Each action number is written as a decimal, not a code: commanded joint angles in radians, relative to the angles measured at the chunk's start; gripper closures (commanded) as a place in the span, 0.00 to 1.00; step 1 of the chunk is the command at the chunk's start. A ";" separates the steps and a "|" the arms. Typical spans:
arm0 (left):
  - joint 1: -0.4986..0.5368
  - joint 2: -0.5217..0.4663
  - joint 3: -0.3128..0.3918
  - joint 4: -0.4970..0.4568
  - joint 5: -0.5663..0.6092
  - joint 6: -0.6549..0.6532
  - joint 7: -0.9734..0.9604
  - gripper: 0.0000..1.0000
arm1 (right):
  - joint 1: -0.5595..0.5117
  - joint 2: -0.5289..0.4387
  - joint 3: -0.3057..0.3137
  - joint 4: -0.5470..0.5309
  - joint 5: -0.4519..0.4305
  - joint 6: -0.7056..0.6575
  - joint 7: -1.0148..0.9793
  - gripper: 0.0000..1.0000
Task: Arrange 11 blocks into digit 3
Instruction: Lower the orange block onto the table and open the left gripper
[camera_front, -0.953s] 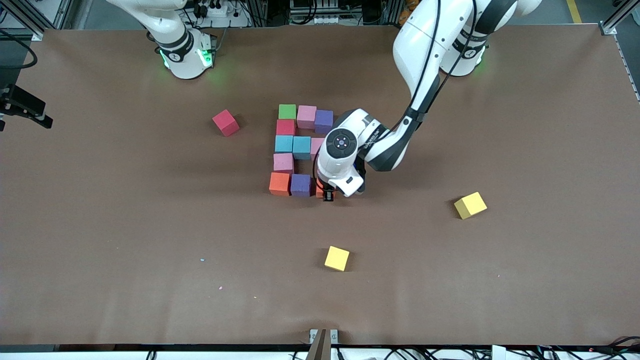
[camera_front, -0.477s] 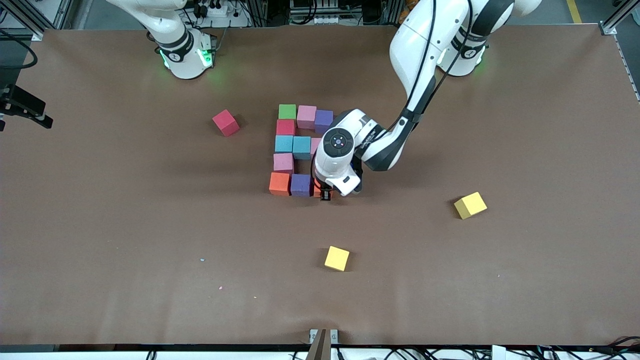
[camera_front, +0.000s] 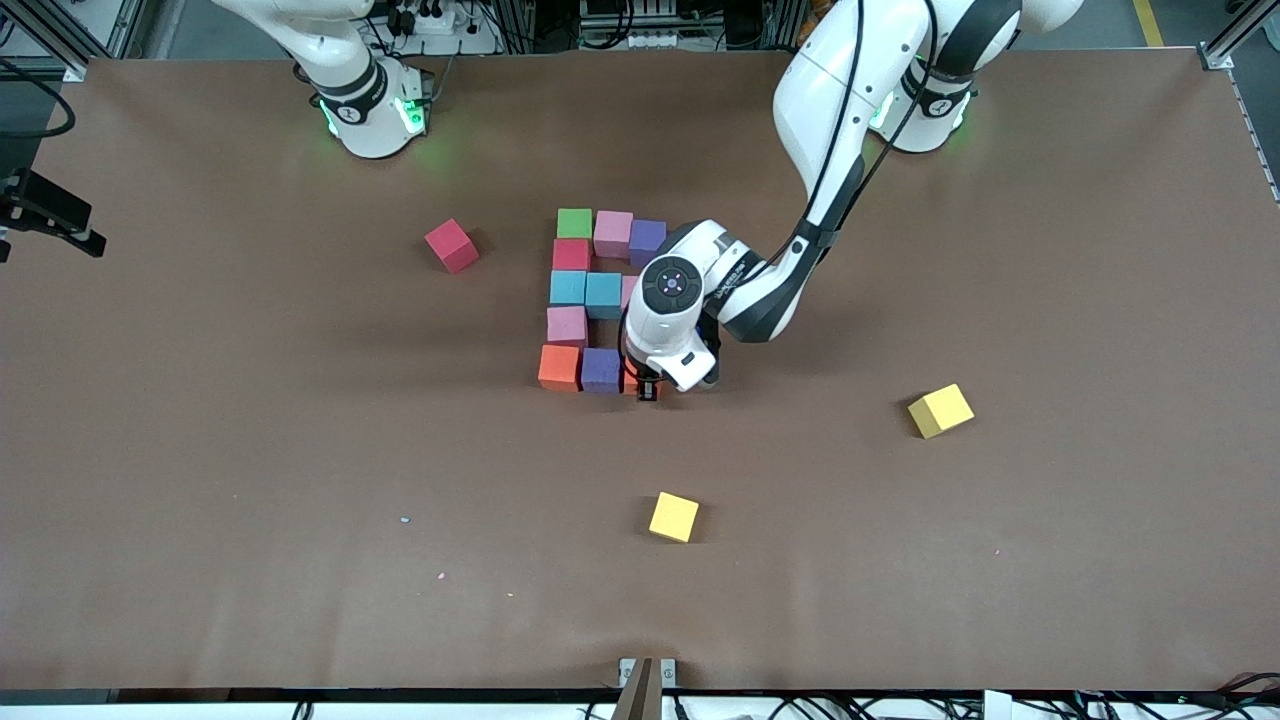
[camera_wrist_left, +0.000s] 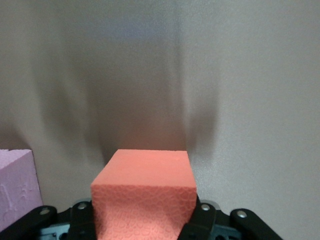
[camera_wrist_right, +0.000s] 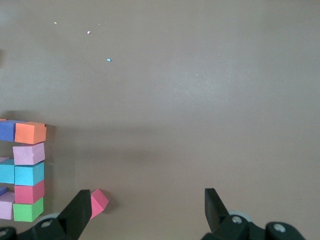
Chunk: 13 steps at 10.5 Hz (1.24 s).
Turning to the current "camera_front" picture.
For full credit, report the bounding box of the purple foam block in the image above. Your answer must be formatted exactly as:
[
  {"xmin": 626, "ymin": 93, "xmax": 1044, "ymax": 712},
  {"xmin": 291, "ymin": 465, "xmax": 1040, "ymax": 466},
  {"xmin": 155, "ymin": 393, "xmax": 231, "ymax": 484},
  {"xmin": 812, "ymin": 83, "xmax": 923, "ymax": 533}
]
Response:
[
  {"xmin": 628, "ymin": 219, "xmax": 668, "ymax": 269},
  {"xmin": 581, "ymin": 347, "xmax": 624, "ymax": 395}
]

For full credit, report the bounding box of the pink foam block chipped corner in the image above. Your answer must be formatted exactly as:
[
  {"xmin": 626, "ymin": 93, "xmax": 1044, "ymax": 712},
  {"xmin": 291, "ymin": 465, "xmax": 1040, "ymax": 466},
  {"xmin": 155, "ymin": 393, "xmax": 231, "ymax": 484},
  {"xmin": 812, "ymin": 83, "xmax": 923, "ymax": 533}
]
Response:
[{"xmin": 546, "ymin": 305, "xmax": 590, "ymax": 349}]

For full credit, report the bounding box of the yellow foam block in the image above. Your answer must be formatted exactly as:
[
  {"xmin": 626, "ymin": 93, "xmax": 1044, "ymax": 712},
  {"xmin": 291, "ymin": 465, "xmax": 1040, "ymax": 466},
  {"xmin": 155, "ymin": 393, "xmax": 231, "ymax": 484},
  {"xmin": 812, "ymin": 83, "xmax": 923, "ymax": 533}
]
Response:
[
  {"xmin": 648, "ymin": 491, "xmax": 701, "ymax": 545},
  {"xmin": 907, "ymin": 383, "xmax": 976, "ymax": 441}
]

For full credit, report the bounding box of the metal equipment shelf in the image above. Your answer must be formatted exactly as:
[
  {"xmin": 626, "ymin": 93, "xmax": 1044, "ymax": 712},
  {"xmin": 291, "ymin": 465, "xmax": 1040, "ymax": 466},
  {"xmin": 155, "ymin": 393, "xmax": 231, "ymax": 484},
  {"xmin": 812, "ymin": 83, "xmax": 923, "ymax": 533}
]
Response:
[{"xmin": 578, "ymin": 0, "xmax": 706, "ymax": 53}]

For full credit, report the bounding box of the brown paper table cover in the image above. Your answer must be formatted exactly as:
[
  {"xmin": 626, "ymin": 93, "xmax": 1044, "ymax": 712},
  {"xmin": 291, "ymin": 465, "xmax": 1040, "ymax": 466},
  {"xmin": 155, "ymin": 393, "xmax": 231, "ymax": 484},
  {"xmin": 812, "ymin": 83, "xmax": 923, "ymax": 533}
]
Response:
[{"xmin": 0, "ymin": 48, "xmax": 1280, "ymax": 693}]

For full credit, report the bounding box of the white power strip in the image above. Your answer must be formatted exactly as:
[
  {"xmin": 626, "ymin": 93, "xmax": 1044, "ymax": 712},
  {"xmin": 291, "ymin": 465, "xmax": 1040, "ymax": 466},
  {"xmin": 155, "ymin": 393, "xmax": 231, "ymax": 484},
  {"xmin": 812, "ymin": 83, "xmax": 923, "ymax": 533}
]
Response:
[{"xmin": 385, "ymin": 0, "xmax": 501, "ymax": 56}]

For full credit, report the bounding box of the metal table edge bracket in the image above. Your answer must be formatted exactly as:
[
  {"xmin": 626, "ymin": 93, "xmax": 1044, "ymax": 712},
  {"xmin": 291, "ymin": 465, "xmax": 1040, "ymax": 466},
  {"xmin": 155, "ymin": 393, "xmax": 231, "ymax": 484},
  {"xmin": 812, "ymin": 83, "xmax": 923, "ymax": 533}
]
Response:
[{"xmin": 618, "ymin": 656, "xmax": 678, "ymax": 720}]

